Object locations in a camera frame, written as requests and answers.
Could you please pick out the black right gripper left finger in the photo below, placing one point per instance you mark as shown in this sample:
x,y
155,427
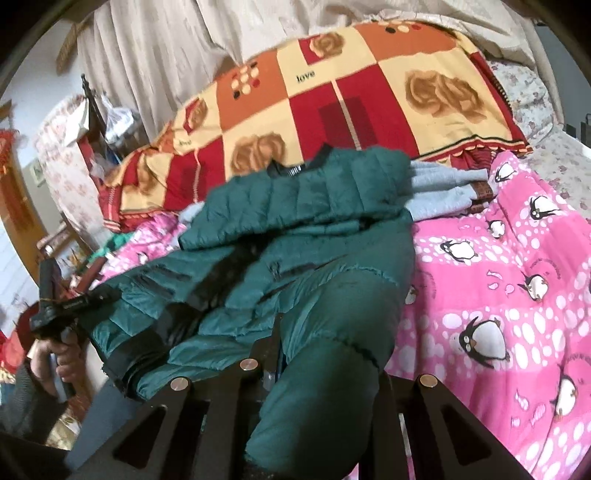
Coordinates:
x,y
194,430

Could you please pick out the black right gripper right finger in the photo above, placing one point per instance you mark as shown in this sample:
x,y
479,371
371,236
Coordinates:
x,y
421,430

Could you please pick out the dark green puffer jacket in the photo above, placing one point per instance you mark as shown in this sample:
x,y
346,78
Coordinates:
x,y
323,254

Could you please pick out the person's left hand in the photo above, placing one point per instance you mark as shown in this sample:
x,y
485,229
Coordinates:
x,y
57,358

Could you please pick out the pink penguin blanket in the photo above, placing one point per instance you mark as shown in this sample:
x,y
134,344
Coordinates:
x,y
499,311

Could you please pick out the floral fabric covered furniture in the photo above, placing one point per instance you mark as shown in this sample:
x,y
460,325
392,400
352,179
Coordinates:
x,y
66,172

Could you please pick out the clear plastic bag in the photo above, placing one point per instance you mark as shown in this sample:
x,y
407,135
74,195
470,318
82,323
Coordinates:
x,y
121,122

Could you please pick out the grey folded garment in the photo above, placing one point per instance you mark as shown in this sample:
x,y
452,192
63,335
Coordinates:
x,y
434,190

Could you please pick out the brown patterned folded cloth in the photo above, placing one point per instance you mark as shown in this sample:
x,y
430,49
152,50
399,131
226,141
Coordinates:
x,y
481,195

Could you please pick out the beige curtain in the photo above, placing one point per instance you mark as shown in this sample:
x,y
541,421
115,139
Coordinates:
x,y
153,55

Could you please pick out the floral bed sheet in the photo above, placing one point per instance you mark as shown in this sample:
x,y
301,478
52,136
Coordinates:
x,y
558,158

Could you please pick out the red orange patchwork quilt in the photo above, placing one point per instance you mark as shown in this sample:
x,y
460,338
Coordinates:
x,y
404,85

